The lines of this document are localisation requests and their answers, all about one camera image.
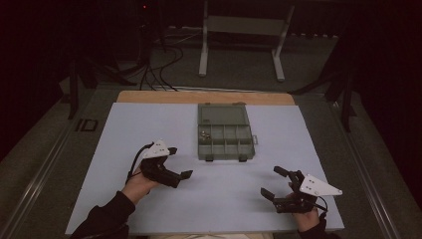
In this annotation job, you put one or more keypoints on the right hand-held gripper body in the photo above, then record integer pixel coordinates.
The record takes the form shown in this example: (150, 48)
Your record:
(316, 187)

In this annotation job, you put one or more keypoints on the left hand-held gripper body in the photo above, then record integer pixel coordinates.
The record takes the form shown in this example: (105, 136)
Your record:
(159, 166)

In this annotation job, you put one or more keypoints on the grey plastic compartment organizer box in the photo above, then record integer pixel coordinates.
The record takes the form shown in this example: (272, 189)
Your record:
(225, 132)

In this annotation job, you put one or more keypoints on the person's left hand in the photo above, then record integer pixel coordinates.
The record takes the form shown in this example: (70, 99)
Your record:
(137, 187)

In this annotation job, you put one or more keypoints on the person's right hand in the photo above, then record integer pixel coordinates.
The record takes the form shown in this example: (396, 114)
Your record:
(308, 220)

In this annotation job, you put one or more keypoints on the pale grey table mat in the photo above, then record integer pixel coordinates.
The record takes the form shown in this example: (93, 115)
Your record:
(232, 199)

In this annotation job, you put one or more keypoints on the black angled metal stand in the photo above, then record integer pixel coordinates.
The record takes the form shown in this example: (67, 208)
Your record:
(345, 96)

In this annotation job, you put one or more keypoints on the black tripod stand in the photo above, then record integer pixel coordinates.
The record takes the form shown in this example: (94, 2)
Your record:
(144, 33)

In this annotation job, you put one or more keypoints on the metal floor rail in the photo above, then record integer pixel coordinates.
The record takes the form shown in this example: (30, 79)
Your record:
(365, 172)
(33, 189)

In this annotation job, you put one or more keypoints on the white metal stand frame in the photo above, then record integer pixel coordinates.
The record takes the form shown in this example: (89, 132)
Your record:
(245, 26)

